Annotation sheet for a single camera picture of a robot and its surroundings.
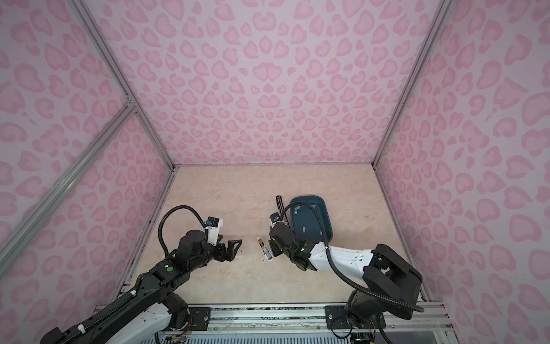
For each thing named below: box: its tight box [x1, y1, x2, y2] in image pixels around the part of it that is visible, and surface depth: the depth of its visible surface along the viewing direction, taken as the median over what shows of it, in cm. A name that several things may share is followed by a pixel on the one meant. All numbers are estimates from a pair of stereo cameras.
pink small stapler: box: [256, 236, 275, 262], surface depth 89 cm
